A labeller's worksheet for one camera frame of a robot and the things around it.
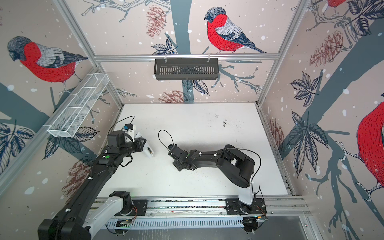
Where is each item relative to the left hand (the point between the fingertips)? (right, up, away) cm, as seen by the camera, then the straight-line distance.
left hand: (143, 139), depth 80 cm
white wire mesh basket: (-34, +18, -2) cm, 39 cm away
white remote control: (+1, -6, +1) cm, 6 cm away
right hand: (+18, -16, +11) cm, 26 cm away
